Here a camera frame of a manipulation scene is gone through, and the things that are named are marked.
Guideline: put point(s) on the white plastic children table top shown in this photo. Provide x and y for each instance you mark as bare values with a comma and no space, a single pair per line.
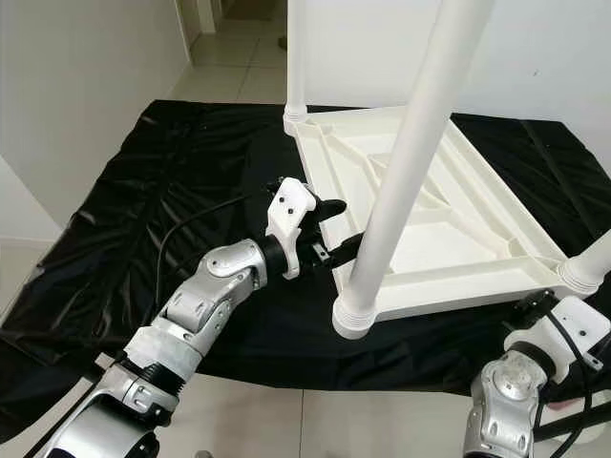
477,239

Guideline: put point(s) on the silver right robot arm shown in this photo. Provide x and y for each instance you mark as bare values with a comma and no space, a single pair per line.
506,401

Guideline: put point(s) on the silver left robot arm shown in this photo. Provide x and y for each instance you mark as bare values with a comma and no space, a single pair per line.
210,301

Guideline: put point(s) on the black metal table leg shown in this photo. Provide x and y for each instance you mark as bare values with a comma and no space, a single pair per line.
578,420

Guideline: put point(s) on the black table cloth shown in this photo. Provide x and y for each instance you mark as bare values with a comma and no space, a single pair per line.
105,239

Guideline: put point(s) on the small dark floor object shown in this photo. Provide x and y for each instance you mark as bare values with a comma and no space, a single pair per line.
283,43

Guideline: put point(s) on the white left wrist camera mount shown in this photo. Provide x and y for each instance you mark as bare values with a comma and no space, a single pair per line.
291,210

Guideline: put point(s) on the white door frame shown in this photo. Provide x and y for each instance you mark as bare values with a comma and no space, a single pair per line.
207,14

